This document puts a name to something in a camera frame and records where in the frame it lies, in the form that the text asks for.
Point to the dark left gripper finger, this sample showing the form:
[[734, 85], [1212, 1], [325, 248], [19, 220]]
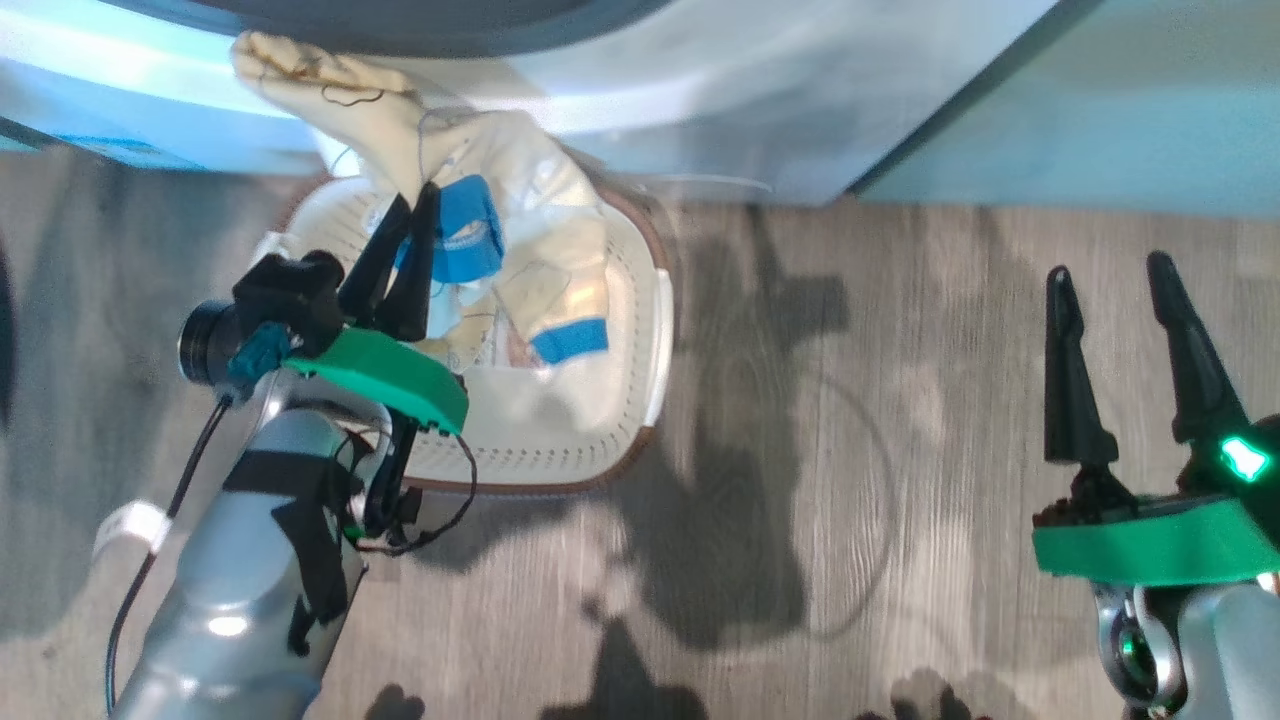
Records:
[[372, 280], [415, 300]]

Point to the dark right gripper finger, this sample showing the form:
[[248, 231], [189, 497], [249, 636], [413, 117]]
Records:
[[1200, 390], [1072, 400]]

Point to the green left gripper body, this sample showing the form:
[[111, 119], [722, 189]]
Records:
[[400, 380]]

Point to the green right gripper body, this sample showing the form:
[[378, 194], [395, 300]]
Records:
[[1150, 545]]

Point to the cream garment with blue collar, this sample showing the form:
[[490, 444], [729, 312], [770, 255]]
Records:
[[540, 200]]

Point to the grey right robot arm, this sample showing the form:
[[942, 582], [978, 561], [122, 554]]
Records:
[[1230, 650]]

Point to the white front-load washing machine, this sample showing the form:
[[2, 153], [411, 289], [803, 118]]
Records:
[[700, 100]]

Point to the white laundry basket brown rim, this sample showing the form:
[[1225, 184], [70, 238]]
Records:
[[600, 440]]

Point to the pale green cabinet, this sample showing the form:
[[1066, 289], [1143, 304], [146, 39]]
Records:
[[1100, 100]]

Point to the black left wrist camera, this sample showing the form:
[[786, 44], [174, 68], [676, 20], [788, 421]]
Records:
[[280, 295]]

